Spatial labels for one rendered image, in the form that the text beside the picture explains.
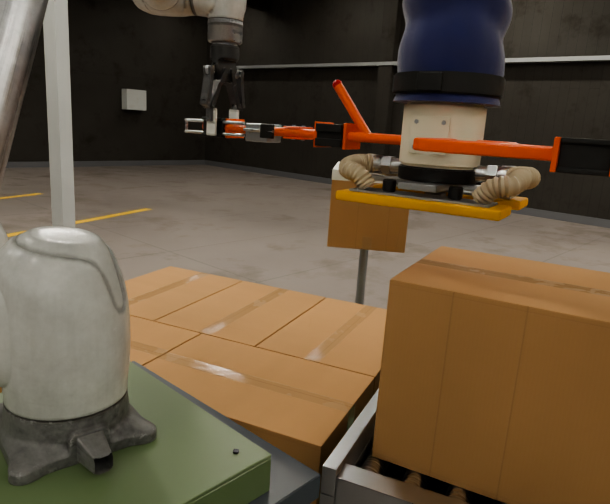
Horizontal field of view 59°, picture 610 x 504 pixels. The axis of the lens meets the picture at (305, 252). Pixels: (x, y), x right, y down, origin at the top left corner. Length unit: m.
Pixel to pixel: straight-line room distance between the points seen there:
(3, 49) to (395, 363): 0.87
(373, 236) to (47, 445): 2.25
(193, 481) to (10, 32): 0.67
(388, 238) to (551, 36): 7.15
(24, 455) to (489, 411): 0.79
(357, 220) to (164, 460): 2.17
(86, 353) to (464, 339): 0.68
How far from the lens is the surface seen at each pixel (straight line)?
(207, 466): 0.75
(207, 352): 1.70
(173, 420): 0.84
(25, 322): 0.71
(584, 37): 9.48
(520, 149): 0.91
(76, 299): 0.69
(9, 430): 0.80
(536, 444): 1.14
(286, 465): 0.86
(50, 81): 4.55
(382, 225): 2.80
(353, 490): 1.11
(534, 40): 9.71
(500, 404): 1.12
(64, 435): 0.76
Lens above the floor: 1.24
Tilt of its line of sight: 13 degrees down
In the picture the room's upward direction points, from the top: 4 degrees clockwise
